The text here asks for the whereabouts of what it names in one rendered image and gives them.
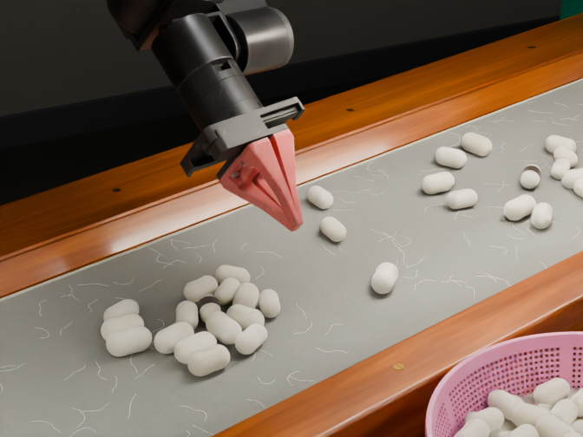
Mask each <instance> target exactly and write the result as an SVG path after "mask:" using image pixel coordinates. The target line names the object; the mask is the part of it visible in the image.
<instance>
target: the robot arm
mask: <svg viewBox="0 0 583 437"><path fill-rule="evenodd" d="M107 6H108V11H109V13H110V15H111V16H112V17H113V18H114V19H115V21H116V23H117V24H118V26H119V28H120V29H121V32H122V33H123V35H124V36H125V37H126V39H127V40H131V42H132V44H133V45H134V47H135V48H136V50H137V51H142V50H147V49H151V50H152V51H153V53H154V55H155V57H156V58H157V60H158V62H159V63H160V65H161V66H162V68H163V70H164V71H165V73H166V75H167V77H168V79H169V80H170V82H171V83H172V84H173V86H174V88H175V90H176V92H177V93H178V95H179V96H180V98H181V100H182V101H183V103H184V105H185V106H186V108H187V110H188V112H189V114H190V115H191V116H192V118H193V120H194V122H195V123H196V125H197V127H198V128H199V130H200V131H201V133H200V135H199V137H198V138H197V139H196V141H195V142H194V143H193V145H192V146H191V147H190V149H189V150H188V152H187V154H186V155H185V156H184V158H183V159H182V161H181V162H180V166H181V168H182V169H183V171H184V173H185V174H186V176H187V177H190V176H191V175H192V174H193V172H196V171H199V170H200V169H203V168H206V167H209V166H213V165H215V164H218V163H220V162H223V161H226V163H225V164H224V165H223V167H221V168H220V170H219V171H218V173H217V174H216V176H217V178H218V180H219V182H220V184H221V185H222V186H223V188H224V189H226V190H227V191H229V192H231V193H233V194H235V195H237V196H238V197H240V198H242V199H244V200H245V201H247V202H249V203H251V204H252V205H255V206H257V207H258V208H259V209H261V210H263V211H264V212H266V213H267V214H269V215H270V216H271V217H273V218H274V219H276V220H277V221H278V222H279V223H280V224H281V225H283V226H284V227H286V228H287V229H288V230H290V231H291V232H294V231H296V230H297V229H298V228H299V227H300V226H301V225H302V224H303V223H304V221H303V216H302V212H301V207H300V203H299V198H298V190H297V185H296V170H295V152H294V136H293V135H292V132H291V131H290V129H289V128H288V126H287V125H286V124H285V123H286V122H287V120H289V119H292V120H293V121H295V120H297V119H298V118H299V117H300V116H301V114H302V113H303V112H304V111H305V108H304V107H303V105H302V104H301V102H300V100H299V99H298V97H293V98H291V99H288V100H285V101H281V102H278V103H275V104H272V105H270V106H267V107H263V106H262V104H261V102H260V101H259V98H258V97H257V96H256V95H255V93H254V91H253V90H252V87H251V86H250V84H249V83H248V81H247V79H246V78H245V76H246V75H252V74H256V73H259V72H264V71H267V70H271V69H275V68H281V67H283V66H285V65H286V64H287V63H288V62H289V60H290V58H291V56H292V52H293V47H294V37H293V32H292V27H291V25H290V23H289V21H288V20H287V18H286V17H285V15H284V14H283V13H282V12H281V11H279V10H277V9H275V8H273V7H269V6H268V5H267V3H266V1H265V0H107Z"/></svg>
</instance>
